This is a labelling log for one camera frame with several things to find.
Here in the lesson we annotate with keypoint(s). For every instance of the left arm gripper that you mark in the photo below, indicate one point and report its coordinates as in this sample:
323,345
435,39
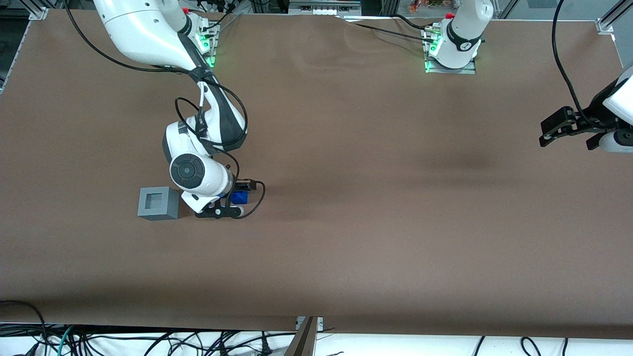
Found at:
595,117

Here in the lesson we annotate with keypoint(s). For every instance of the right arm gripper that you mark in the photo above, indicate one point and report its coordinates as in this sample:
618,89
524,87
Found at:
241,186

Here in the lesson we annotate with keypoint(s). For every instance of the blue plastic part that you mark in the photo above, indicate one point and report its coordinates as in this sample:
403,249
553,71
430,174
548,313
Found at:
241,197

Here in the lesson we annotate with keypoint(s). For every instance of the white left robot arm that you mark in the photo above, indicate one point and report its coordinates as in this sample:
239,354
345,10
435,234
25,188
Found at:
462,34

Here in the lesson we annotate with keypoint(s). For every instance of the gray cube base with hole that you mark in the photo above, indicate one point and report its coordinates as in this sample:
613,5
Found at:
165,210

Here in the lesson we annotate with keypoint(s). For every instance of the brown table mat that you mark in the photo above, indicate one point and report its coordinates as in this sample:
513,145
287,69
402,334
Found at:
346,222

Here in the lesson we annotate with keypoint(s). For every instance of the aluminium corner profile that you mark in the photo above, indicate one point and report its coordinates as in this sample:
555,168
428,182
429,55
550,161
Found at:
610,20

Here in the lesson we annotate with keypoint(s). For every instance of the white power strip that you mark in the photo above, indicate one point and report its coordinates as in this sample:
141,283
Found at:
324,10

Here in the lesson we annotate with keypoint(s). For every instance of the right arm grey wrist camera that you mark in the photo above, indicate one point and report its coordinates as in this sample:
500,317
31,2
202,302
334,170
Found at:
222,211

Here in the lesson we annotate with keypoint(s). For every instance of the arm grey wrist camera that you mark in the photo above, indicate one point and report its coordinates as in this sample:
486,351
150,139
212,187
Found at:
618,142
222,211

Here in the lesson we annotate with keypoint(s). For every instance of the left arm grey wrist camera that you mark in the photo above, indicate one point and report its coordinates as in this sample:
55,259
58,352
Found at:
618,142

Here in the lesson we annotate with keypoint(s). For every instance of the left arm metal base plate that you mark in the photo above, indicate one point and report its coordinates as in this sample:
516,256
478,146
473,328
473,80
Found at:
447,70

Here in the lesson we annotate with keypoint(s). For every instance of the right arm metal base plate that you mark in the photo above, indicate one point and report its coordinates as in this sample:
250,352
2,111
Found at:
212,49

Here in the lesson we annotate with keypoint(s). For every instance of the small metal bracket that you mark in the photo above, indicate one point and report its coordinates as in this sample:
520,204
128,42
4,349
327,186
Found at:
319,323

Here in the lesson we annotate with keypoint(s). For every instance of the aluminium profile post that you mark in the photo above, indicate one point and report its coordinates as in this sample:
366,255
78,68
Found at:
302,341

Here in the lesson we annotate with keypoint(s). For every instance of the aluminium table frame rail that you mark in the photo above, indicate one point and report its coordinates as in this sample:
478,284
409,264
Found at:
15,54

